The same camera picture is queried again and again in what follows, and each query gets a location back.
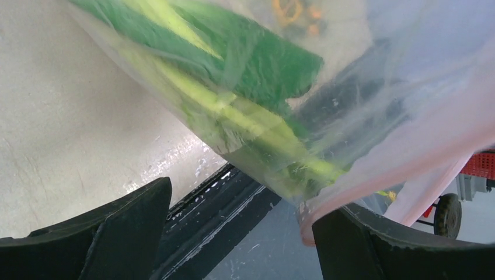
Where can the red plastic crate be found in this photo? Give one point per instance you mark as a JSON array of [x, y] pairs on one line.
[[481, 165]]

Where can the black cart wheel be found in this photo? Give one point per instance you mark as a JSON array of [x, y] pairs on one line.
[[448, 216]]

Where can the clear zip top bag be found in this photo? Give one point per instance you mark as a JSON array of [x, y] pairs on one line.
[[404, 98]]

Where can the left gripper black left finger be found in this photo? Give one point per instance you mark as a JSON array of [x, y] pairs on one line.
[[118, 240]]

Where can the toy leek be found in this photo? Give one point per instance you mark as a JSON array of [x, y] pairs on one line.
[[270, 145]]

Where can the green toy bok choy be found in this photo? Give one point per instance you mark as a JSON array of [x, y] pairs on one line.
[[215, 45]]

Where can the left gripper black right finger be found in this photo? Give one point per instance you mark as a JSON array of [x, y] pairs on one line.
[[355, 243]]

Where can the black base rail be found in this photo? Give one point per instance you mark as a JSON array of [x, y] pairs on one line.
[[203, 227]]

